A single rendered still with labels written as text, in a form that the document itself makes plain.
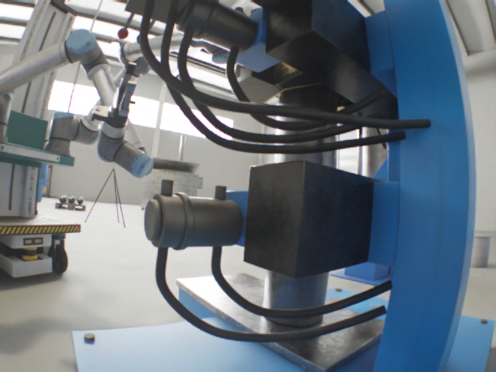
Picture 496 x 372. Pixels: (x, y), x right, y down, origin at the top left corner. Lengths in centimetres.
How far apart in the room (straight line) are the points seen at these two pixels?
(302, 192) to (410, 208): 27
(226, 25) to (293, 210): 44
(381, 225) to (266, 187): 29
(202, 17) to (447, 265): 73
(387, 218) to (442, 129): 23
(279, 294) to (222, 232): 39
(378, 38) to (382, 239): 51
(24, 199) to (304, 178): 168
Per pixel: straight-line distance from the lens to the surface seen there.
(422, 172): 62
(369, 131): 224
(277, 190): 49
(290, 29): 63
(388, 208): 65
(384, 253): 65
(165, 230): 49
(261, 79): 86
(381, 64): 74
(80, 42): 122
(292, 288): 86
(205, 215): 52
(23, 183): 190
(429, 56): 70
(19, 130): 180
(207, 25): 64
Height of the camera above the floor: 53
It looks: 4 degrees up
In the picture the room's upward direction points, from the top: 4 degrees clockwise
